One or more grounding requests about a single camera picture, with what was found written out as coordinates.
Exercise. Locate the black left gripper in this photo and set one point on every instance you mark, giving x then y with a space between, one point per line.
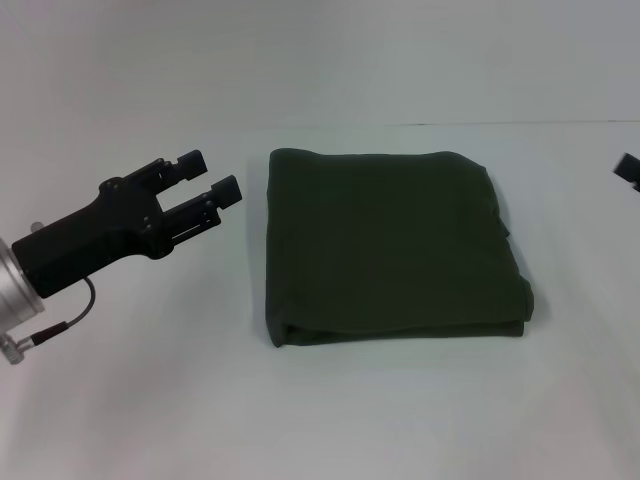
95 235

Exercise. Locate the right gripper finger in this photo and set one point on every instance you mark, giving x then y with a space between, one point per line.
629 170

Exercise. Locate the dark green FREE t-shirt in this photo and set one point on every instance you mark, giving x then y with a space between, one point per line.
390 240

